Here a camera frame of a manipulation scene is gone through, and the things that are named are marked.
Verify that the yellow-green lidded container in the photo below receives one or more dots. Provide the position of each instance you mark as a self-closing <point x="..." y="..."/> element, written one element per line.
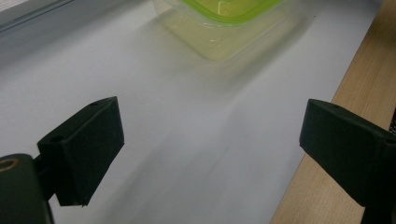
<point x="230" y="28"/>

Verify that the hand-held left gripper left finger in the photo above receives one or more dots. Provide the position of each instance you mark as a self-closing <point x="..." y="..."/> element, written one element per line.
<point x="90" y="149"/>

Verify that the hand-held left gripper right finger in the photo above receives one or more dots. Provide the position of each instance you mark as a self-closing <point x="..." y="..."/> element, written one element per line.
<point x="345" y="149"/>

